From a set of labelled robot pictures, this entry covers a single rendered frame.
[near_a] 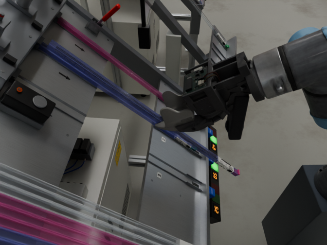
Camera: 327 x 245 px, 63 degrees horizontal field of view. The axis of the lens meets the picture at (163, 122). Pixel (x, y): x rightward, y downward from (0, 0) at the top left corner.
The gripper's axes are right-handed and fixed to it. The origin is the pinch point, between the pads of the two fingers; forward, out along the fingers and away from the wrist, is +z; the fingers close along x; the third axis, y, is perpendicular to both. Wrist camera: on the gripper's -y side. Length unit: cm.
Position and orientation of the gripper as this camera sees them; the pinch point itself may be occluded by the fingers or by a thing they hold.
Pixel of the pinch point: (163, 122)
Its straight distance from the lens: 54.9
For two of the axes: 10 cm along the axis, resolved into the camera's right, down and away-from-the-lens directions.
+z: -8.4, 3.0, 4.5
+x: -0.9, 7.5, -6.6
